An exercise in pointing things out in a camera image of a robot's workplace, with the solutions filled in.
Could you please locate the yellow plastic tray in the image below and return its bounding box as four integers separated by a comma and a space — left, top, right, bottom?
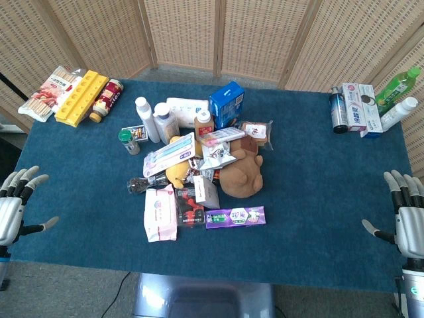
54, 70, 110, 128

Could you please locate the tall white plastic bottle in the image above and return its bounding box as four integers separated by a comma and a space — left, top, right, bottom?
134, 96, 162, 144

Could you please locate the white small carton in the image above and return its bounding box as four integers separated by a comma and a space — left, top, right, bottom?
193, 174, 221, 210

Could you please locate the pink white toothpaste box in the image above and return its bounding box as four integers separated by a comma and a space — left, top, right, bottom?
341, 82, 368, 133

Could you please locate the biscuit stick snack bag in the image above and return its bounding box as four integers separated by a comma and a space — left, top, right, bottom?
18, 66, 87, 123

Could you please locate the white blue toothpaste box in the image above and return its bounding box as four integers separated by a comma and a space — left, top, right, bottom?
358, 83, 384, 138

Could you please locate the dark metallic spray can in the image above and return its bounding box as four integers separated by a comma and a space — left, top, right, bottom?
329, 85, 349, 134

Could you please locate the yellow plush toy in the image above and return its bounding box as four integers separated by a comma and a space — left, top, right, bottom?
165, 134, 203, 189

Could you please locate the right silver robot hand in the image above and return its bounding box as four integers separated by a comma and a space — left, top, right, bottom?
361, 170, 424, 260

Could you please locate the black cable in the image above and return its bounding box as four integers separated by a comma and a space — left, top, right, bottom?
101, 271, 131, 318

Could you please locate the green-capped spice jar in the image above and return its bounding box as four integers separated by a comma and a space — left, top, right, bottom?
118, 129, 141, 156

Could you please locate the brown drink bottle white cap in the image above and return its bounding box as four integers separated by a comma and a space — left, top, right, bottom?
193, 111, 215, 140

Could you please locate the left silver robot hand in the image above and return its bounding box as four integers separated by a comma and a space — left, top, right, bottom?
0, 165, 60, 247

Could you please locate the clear glass pepper grinder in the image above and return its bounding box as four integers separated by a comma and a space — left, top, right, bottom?
128, 172, 169, 194

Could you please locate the small playing card box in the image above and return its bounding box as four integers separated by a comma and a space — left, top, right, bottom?
121, 125, 149, 143

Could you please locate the toothbrush blister pack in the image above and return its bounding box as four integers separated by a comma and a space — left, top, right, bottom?
142, 131, 196, 179

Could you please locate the pink pen pack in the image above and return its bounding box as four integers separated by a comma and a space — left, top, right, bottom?
199, 127, 246, 147

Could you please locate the brown bread packet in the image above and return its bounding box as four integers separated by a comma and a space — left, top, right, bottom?
238, 120, 274, 151

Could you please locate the blue cardboard box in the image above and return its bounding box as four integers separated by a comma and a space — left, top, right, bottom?
209, 81, 245, 130

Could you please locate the wicker folding screen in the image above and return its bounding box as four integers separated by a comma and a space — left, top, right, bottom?
0, 0, 424, 176

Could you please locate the blue table cloth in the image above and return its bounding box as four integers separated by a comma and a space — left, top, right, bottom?
9, 78, 413, 293

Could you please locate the pink wet wipes pack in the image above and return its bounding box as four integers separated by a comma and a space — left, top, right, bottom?
143, 184, 178, 243

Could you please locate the brown plush toy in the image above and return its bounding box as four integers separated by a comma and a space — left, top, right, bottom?
219, 135, 264, 199

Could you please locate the white tissue pack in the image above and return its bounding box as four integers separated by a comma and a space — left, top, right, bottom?
166, 97, 211, 129

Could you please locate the black red box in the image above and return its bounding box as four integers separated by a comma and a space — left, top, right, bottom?
174, 187, 206, 227

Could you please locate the green plastic drink bottle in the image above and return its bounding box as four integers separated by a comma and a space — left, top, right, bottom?
374, 66, 421, 117

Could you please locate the white snack bag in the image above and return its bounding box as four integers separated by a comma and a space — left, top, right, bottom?
200, 140, 239, 171

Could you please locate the purple toothpaste box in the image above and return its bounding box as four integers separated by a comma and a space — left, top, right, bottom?
205, 205, 267, 230

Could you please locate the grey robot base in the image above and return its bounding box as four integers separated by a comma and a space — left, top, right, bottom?
132, 272, 276, 318

